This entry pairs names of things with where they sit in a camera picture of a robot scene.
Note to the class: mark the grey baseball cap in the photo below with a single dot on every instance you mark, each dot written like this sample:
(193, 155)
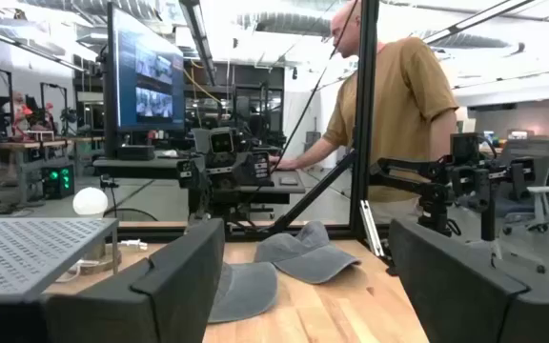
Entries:
(312, 262)
(250, 290)

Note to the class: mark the white globe lamp brass base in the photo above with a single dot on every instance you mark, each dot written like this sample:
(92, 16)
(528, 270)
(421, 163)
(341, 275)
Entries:
(90, 202)

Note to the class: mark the large black monitor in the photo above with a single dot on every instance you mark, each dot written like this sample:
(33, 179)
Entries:
(146, 86)

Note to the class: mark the black ceiling light fixture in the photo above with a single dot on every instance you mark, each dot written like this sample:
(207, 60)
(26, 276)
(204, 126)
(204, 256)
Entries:
(199, 33)

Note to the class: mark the person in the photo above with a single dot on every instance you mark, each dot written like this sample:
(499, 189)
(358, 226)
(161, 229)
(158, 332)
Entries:
(403, 119)

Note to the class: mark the grey office chair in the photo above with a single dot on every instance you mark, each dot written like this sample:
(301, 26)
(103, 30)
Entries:
(527, 162)

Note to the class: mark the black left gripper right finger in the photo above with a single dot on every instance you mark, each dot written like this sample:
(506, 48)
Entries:
(455, 295)

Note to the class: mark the grey perforated metal stand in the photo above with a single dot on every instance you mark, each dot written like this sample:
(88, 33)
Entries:
(26, 252)

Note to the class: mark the small black computer box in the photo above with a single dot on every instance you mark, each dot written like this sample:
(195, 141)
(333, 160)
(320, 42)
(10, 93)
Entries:
(135, 152)

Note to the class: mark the black computer with green lights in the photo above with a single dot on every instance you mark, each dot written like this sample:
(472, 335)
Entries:
(58, 181)

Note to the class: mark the white power plug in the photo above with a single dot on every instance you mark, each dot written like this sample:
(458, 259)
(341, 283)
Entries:
(134, 245)

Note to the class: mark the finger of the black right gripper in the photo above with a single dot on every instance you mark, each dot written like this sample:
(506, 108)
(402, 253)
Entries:
(261, 169)
(188, 175)

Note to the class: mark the black standing desk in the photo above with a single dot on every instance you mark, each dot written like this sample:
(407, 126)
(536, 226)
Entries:
(136, 167)

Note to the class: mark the wooden top workbench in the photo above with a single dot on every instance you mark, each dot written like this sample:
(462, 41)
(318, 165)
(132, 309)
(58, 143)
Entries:
(26, 145)

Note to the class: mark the silver aluminium bar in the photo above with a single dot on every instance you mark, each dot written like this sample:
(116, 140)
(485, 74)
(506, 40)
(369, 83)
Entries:
(372, 228)

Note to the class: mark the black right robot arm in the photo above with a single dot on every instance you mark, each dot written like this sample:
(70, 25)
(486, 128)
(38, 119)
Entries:
(222, 202)

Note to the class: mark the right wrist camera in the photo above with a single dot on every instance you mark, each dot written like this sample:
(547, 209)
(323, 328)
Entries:
(221, 142)

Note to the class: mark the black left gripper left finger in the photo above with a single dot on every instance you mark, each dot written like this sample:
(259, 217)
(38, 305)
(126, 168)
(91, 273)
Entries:
(169, 305)

